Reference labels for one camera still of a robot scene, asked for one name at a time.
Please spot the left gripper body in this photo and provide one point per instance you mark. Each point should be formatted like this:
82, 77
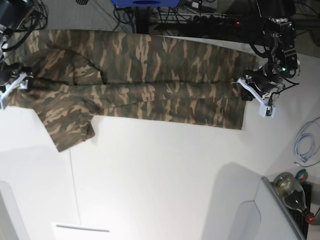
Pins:
264, 83

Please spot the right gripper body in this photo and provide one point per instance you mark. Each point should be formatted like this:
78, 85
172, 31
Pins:
5, 75

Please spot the camouflage t-shirt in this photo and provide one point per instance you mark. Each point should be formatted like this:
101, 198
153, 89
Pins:
79, 74

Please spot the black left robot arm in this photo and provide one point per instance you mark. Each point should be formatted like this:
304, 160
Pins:
278, 34

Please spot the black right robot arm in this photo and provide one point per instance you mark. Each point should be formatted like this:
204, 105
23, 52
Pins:
12, 14

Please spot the green tape roll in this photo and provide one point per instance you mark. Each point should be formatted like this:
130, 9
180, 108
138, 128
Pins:
302, 175

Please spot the clear plastic bottle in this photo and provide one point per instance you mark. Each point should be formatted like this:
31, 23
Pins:
293, 195

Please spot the blue box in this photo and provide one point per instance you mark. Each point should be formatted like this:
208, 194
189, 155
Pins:
148, 3

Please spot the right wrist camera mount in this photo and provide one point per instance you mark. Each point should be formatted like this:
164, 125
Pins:
21, 82

